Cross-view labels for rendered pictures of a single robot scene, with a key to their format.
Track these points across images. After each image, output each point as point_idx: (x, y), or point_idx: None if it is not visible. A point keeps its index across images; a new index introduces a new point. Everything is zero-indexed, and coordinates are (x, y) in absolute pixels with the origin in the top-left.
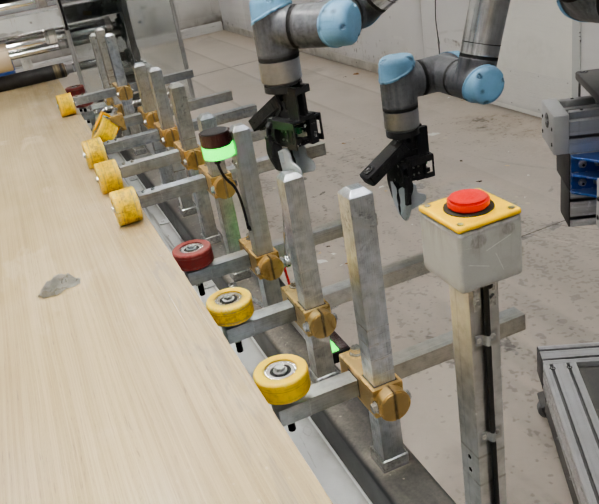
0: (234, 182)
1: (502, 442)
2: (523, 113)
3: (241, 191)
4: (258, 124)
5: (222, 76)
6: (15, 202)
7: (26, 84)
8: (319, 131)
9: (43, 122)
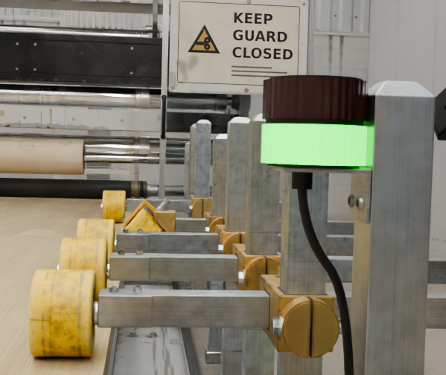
0: (336, 321)
1: None
2: None
3: (355, 308)
4: None
5: (348, 286)
6: None
7: (91, 196)
8: None
9: (74, 222)
